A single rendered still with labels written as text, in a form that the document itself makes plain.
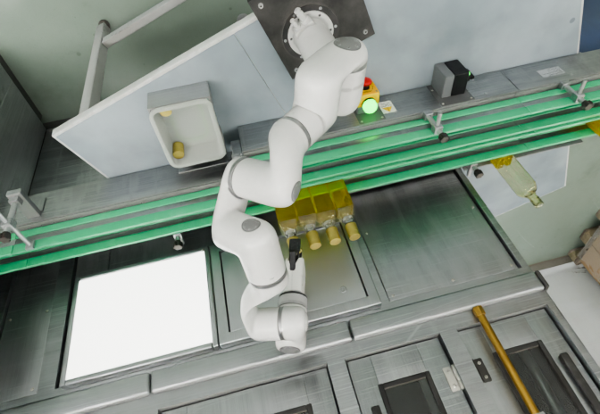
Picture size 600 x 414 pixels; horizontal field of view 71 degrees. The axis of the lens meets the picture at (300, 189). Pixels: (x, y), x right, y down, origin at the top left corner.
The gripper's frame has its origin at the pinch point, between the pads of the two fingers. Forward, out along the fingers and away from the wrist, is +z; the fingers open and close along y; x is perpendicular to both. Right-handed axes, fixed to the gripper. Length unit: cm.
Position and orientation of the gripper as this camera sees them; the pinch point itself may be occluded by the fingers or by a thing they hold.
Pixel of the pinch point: (295, 249)
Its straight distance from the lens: 120.7
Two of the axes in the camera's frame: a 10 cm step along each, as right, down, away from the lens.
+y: -0.8, -6.6, -7.5
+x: -10.0, 0.2, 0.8
